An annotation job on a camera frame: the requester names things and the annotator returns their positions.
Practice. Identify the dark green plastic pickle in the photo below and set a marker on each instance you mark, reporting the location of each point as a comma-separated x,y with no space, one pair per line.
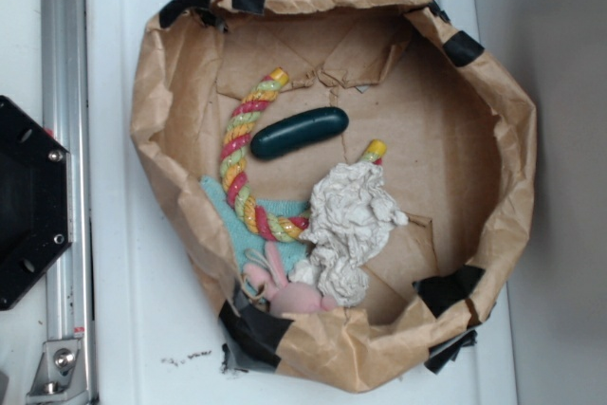
298,131

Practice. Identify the crumpled white paper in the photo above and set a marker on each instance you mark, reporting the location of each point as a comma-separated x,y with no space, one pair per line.
351,219

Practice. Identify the light blue cloth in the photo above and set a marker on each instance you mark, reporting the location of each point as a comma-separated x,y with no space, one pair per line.
241,238

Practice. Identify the pink plush bunny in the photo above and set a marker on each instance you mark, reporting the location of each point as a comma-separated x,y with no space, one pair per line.
266,280

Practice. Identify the brown paper bag bin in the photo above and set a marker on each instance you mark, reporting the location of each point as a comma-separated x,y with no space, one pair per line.
461,136

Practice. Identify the multicolour twisted rope toy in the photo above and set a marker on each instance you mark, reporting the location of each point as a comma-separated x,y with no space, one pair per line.
233,162

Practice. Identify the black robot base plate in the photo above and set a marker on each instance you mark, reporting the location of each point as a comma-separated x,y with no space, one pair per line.
35,220

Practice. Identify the aluminium extrusion rail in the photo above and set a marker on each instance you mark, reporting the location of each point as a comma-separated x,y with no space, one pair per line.
69,281

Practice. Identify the metal corner bracket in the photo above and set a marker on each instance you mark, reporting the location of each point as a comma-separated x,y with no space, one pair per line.
60,377

